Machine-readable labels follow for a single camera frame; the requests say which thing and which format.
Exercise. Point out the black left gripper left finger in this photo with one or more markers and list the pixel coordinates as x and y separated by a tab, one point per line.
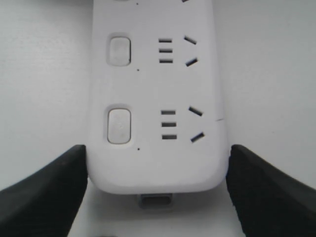
46	203

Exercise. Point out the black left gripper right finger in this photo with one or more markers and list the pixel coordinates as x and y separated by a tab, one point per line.
268	202

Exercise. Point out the white five-outlet power strip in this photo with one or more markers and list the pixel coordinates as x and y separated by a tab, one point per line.
156	123

